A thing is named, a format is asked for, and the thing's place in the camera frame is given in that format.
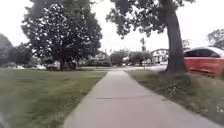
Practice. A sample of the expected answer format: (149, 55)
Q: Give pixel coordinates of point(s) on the row of bushes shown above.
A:
(126, 58)

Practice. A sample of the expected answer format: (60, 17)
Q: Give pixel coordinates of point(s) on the grey asphalt road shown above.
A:
(146, 68)

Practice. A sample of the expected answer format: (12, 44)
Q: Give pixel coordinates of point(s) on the street sign on pole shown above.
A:
(143, 45)

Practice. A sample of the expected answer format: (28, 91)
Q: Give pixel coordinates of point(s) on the grey concrete sidewalk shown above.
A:
(126, 106)

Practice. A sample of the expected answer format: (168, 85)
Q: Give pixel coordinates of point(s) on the white building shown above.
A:
(159, 56)

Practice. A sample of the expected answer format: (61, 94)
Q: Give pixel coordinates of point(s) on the large round-crowned tree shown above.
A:
(63, 31)

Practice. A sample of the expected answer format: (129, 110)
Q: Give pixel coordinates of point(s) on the tall tree with thick trunk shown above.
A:
(174, 43)

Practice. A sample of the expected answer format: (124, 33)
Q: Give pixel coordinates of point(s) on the grass verge strip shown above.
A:
(186, 91)

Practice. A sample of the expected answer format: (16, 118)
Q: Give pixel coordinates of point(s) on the wide grass lawn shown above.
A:
(40, 96)

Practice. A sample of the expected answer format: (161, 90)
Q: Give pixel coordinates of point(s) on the red car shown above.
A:
(205, 60)

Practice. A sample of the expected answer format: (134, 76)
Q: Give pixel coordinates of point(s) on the group of dark trees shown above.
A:
(13, 53)

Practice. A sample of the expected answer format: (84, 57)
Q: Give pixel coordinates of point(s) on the trees beyond road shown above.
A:
(216, 38)

